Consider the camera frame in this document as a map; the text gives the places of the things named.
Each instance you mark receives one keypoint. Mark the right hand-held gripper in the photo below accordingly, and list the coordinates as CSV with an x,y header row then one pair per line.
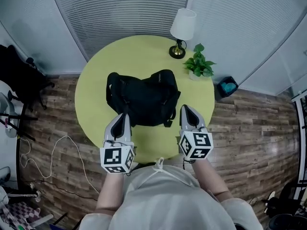
x,y
196,145

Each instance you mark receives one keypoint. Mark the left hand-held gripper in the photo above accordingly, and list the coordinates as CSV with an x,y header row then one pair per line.
x,y
112,156

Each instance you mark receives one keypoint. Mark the black backpack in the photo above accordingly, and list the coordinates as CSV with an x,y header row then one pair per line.
x,y
146,92

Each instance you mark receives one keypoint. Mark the person's right forearm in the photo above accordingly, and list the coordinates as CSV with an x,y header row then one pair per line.
x,y
208,178

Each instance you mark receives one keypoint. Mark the person's left forearm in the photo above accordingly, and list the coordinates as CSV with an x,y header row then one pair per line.
x,y
110,193

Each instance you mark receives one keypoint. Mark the black waste bin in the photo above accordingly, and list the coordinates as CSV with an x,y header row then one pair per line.
x,y
227,86

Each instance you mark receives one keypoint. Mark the green potted plant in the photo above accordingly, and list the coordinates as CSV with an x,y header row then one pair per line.
x,y
200,65

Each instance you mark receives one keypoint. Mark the round yellow-green table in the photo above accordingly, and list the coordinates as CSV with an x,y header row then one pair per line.
x,y
148,54

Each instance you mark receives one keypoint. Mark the person's white shirt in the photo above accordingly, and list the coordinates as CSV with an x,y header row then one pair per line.
x,y
168,200

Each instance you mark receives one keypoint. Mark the white shade table lamp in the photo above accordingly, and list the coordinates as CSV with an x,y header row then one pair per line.
x,y
183,23

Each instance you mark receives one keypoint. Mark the black tripod stand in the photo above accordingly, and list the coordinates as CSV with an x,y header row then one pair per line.
x,y
20,126

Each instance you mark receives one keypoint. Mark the white shoe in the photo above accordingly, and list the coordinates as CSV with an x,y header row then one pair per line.
x,y
270,199

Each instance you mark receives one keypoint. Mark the black office chair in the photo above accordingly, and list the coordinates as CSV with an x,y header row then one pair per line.
x,y
19,73

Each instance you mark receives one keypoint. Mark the checked purple cloth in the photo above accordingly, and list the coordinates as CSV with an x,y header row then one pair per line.
x,y
21,213

